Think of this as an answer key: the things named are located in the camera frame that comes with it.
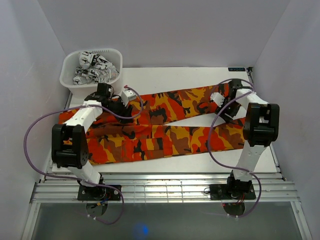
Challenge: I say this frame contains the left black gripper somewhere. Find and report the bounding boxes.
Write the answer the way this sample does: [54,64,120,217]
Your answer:
[104,95,133,125]

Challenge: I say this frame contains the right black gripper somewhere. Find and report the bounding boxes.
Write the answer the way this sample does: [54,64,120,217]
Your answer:
[214,96,241,124]

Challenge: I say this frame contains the orange camouflage trousers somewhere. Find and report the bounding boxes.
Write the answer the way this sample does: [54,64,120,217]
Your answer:
[57,83,248,166]

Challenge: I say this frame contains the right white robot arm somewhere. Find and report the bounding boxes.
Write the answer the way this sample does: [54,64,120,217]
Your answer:
[218,78,280,199]

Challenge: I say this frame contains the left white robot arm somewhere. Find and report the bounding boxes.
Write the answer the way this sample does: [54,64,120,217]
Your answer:
[51,83,137,200]

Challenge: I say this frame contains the black white printed garment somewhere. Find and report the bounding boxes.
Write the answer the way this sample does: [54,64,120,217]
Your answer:
[73,51,120,85]

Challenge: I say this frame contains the small black label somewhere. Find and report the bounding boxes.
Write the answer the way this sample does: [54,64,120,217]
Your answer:
[228,67,246,72]

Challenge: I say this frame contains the white plastic basket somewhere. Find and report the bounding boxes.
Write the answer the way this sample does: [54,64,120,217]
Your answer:
[59,48,124,98]

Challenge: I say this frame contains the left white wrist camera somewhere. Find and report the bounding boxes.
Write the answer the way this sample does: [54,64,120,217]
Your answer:
[120,88,137,105]

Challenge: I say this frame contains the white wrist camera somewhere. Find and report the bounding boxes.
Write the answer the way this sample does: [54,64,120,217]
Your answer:
[210,92,226,108]
[120,88,137,105]

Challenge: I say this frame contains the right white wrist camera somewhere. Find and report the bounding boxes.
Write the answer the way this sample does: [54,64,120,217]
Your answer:
[210,92,226,108]

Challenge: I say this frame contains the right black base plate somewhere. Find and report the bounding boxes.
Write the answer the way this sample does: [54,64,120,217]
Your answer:
[209,184,256,201]

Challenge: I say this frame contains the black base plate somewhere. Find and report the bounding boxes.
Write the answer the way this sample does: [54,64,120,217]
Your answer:
[77,185,122,201]
[209,184,256,201]

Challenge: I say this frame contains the aluminium rail frame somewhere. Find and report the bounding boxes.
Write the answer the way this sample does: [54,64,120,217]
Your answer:
[21,172,312,240]

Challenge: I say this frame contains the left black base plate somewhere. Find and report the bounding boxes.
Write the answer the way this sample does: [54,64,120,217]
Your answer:
[77,185,122,201]

